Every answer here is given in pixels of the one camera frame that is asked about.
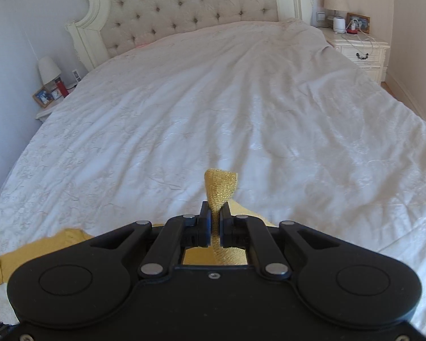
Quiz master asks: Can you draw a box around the yellow knit garment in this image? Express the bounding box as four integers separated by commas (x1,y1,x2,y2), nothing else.
0,169,273,285

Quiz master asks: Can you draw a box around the white embroidered bedspread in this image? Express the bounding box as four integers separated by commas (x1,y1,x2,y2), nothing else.
0,19,426,335

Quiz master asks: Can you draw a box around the left white nightstand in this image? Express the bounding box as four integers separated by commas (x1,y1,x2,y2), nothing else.
35,96,64,123

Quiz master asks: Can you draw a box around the red bottle on nightstand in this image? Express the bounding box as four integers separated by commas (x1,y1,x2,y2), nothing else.
54,77,69,98

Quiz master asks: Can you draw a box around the small alarm clock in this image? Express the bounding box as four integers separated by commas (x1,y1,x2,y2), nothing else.
51,89,62,100

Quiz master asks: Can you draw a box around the left white bedside lamp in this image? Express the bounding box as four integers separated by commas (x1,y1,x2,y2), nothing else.
38,56,61,89

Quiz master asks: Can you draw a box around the right cream nightstand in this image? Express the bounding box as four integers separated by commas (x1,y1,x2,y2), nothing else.
320,28,390,84

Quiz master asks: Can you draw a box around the white round speaker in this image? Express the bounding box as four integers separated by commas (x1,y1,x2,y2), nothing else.
333,16,346,34

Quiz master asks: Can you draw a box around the cream tufted headboard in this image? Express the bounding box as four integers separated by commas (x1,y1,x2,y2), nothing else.
66,0,313,71

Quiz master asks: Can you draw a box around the wall socket left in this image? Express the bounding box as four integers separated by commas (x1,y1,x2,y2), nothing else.
72,69,81,82

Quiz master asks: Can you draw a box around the wall socket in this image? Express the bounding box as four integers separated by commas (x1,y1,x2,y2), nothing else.
72,69,81,82
316,12,326,22

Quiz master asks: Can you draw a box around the left wooden photo frame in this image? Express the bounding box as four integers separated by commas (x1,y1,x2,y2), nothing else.
32,87,54,109

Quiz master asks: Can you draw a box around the wooden photo frame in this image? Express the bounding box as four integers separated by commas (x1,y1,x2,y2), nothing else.
346,13,370,34
32,87,54,109

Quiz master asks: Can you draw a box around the wall socket right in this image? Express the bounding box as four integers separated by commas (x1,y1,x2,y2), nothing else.
316,12,326,22

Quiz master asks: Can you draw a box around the white charging cable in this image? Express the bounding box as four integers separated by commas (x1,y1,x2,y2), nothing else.
342,19,376,61

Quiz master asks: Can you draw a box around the right wooden photo frame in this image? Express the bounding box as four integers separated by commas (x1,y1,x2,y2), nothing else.
346,13,370,34

